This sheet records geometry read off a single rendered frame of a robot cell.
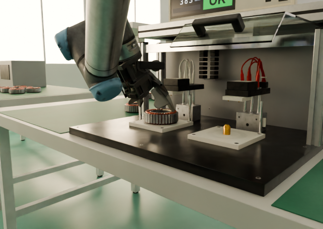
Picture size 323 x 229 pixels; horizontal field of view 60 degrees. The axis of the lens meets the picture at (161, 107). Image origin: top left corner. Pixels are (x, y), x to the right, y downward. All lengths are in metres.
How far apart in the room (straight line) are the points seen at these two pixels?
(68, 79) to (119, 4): 5.34
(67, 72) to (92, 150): 5.05
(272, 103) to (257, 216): 0.55
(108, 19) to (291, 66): 0.62
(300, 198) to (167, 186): 0.24
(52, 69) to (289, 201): 5.35
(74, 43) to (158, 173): 0.37
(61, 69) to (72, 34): 5.00
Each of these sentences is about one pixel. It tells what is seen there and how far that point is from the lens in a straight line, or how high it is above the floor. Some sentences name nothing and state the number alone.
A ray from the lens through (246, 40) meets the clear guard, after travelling 0.56.
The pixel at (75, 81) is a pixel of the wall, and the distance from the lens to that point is 5.88.
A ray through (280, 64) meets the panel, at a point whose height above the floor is 0.97.
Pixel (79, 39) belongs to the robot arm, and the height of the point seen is 1.03.
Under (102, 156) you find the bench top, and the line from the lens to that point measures 0.73.
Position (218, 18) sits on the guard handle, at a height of 1.06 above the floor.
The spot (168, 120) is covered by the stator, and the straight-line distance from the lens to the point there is 0.87.
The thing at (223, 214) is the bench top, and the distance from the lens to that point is 0.52.
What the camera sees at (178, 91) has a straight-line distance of 0.91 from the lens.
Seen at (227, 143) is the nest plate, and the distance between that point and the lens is 0.69.
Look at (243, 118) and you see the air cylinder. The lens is 0.88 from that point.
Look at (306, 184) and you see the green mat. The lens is 0.59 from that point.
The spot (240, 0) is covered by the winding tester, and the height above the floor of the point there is 1.15.
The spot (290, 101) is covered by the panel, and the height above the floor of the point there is 0.85.
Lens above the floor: 0.97
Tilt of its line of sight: 9 degrees down
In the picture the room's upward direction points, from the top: straight up
